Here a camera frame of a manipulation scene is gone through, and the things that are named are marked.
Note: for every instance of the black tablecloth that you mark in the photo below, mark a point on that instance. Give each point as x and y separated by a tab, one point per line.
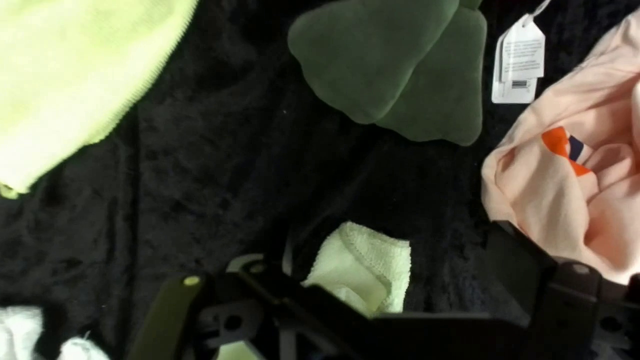
232	166

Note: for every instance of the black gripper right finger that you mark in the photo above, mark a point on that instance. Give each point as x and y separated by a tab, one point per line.
573	312

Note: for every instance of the peach cloth orange print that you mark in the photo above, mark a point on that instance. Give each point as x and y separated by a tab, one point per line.
552	192

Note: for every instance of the pale green white towel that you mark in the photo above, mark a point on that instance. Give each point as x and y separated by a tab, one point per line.
366	267

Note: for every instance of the bright yellow microfibre cloth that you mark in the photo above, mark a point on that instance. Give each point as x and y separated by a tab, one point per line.
72	73

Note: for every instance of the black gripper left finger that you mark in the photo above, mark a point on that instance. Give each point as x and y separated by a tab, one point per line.
252	320

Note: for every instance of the orange plush vegetable green leaves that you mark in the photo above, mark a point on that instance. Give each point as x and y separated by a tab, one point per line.
393	61

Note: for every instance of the large white hang tag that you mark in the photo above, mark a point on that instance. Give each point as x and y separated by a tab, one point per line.
510	91

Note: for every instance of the off-white crumpled towel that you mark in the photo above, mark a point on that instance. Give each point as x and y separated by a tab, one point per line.
16	332

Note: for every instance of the small white hang tag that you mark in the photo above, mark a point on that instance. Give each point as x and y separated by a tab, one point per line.
526	50

